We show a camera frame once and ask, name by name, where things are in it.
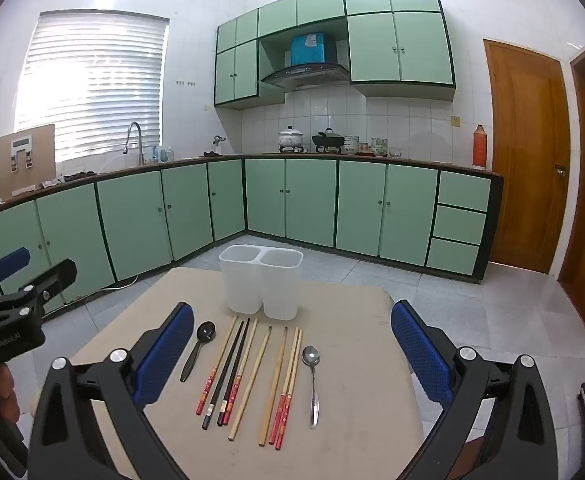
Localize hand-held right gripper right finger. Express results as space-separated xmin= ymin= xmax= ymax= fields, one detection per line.
xmin=390 ymin=300 xmax=559 ymax=480

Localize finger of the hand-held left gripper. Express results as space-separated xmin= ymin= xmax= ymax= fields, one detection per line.
xmin=0 ymin=247 xmax=30 ymax=301
xmin=0 ymin=259 xmax=78 ymax=319

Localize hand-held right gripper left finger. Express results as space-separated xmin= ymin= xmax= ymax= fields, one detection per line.
xmin=26 ymin=302 xmax=196 ymax=480

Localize black spoon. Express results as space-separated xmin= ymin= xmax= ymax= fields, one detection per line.
xmin=180 ymin=321 xmax=218 ymax=383

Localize black chopstick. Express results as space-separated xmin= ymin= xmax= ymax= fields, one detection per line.
xmin=217 ymin=317 xmax=251 ymax=427
xmin=202 ymin=320 xmax=246 ymax=431

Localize plain wooden chopstick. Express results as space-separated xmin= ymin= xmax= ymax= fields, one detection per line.
xmin=258 ymin=327 xmax=289 ymax=447
xmin=228 ymin=326 xmax=274 ymax=442

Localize metal spoon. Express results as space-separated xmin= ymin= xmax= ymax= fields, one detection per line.
xmin=301 ymin=345 xmax=321 ymax=430

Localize white double utensil holder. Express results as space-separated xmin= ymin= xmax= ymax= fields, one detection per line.
xmin=219 ymin=245 xmax=304 ymax=322

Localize person's left hand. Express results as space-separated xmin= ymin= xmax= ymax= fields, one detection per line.
xmin=0 ymin=361 xmax=20 ymax=413

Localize brown cardboard box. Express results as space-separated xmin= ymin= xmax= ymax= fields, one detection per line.
xmin=0 ymin=124 xmax=56 ymax=198

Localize brown wooden stool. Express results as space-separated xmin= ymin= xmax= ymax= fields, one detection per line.
xmin=465 ymin=435 xmax=488 ymax=480

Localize metal kitchen faucet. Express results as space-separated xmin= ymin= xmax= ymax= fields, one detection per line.
xmin=124 ymin=121 xmax=146 ymax=166

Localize green base cabinets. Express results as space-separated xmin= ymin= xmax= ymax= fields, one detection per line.
xmin=0 ymin=155 xmax=504 ymax=318

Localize white window blinds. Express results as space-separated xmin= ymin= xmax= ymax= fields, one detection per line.
xmin=15 ymin=10 xmax=169 ymax=163

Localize orange thermos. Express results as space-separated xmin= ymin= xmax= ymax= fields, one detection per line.
xmin=472 ymin=124 xmax=488 ymax=170

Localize gas stove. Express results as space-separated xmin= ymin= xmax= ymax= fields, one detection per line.
xmin=277 ymin=144 xmax=344 ymax=155

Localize black wok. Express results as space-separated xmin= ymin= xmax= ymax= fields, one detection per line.
xmin=311 ymin=128 xmax=345 ymax=150

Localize white cooking pot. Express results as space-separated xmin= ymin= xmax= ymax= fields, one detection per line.
xmin=278 ymin=125 xmax=305 ymax=150

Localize black range hood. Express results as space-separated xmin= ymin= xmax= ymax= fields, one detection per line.
xmin=260 ymin=62 xmax=351 ymax=92

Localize blue box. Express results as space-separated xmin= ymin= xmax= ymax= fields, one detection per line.
xmin=290 ymin=33 xmax=336 ymax=66

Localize white cable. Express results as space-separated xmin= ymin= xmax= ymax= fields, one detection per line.
xmin=100 ymin=272 xmax=140 ymax=291

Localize green wall cabinets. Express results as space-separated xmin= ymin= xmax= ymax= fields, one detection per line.
xmin=214 ymin=0 xmax=457 ymax=109

